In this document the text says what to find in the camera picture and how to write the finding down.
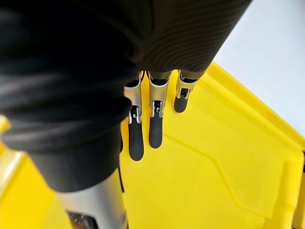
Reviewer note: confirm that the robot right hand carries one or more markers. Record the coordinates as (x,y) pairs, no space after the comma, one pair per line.
(71,71)

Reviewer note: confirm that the yellow trash can lid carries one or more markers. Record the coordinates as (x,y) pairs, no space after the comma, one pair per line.
(202,167)

